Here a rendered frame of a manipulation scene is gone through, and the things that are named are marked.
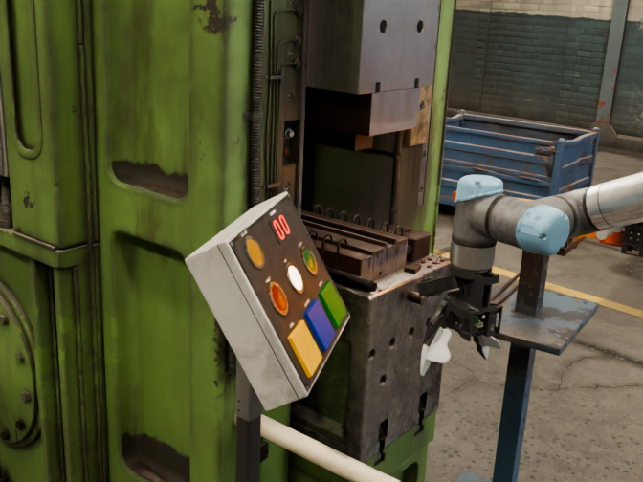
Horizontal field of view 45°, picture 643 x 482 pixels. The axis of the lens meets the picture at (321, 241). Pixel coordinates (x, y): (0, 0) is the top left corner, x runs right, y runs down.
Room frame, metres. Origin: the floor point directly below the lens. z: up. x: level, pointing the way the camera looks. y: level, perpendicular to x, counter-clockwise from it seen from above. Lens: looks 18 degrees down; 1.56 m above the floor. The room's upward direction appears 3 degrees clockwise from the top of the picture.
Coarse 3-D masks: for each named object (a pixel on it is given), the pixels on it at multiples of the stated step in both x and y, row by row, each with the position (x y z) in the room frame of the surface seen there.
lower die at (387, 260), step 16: (304, 224) 1.93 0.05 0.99; (320, 224) 1.91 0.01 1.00; (352, 224) 1.95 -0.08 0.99; (320, 240) 1.83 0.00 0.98; (336, 240) 1.80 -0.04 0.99; (352, 240) 1.81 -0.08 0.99; (368, 240) 1.80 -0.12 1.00; (400, 240) 1.82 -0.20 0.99; (352, 256) 1.72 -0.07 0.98; (368, 256) 1.72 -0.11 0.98; (384, 256) 1.77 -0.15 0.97; (400, 256) 1.83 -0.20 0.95; (352, 272) 1.71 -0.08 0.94; (368, 272) 1.72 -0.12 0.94; (384, 272) 1.77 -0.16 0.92
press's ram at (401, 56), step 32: (320, 0) 1.73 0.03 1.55; (352, 0) 1.67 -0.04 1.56; (384, 0) 1.71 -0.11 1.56; (416, 0) 1.81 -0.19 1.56; (320, 32) 1.72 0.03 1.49; (352, 32) 1.67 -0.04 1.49; (384, 32) 1.72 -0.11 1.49; (416, 32) 1.82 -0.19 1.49; (320, 64) 1.72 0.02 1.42; (352, 64) 1.67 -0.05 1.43; (384, 64) 1.72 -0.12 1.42; (416, 64) 1.83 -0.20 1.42
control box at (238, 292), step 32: (256, 224) 1.24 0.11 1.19; (288, 224) 1.35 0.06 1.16; (192, 256) 1.12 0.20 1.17; (224, 256) 1.11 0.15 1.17; (288, 256) 1.29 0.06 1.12; (320, 256) 1.42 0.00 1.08; (224, 288) 1.11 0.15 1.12; (256, 288) 1.12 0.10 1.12; (288, 288) 1.22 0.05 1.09; (320, 288) 1.34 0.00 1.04; (224, 320) 1.11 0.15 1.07; (256, 320) 1.10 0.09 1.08; (288, 320) 1.16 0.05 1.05; (256, 352) 1.10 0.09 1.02; (288, 352) 1.10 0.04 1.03; (256, 384) 1.10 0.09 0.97; (288, 384) 1.09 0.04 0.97
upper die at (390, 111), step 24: (312, 96) 1.80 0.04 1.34; (336, 96) 1.75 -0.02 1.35; (360, 96) 1.71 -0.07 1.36; (384, 96) 1.73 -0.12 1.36; (408, 96) 1.81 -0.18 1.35; (312, 120) 1.79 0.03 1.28; (336, 120) 1.75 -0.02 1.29; (360, 120) 1.71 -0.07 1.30; (384, 120) 1.74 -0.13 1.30; (408, 120) 1.82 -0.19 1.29
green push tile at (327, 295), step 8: (328, 280) 1.38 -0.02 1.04; (328, 288) 1.36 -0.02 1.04; (320, 296) 1.31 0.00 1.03; (328, 296) 1.34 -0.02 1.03; (336, 296) 1.37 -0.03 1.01; (328, 304) 1.32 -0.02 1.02; (336, 304) 1.35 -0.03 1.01; (328, 312) 1.31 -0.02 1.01; (336, 312) 1.33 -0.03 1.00; (344, 312) 1.37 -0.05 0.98; (336, 320) 1.31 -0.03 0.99; (336, 328) 1.31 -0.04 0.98
